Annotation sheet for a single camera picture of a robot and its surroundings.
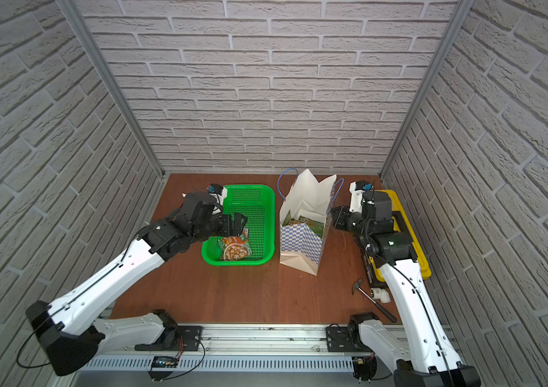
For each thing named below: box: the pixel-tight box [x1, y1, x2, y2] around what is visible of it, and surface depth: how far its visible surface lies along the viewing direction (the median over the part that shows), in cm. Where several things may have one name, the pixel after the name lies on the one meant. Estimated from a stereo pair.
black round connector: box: [352, 355, 378, 381], surface depth 72 cm
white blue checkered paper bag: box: [277, 168, 345, 277], surface depth 85 cm
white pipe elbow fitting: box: [369, 287, 392, 304], surface depth 82 cm
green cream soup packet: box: [217, 228, 253, 261], surface depth 94 cm
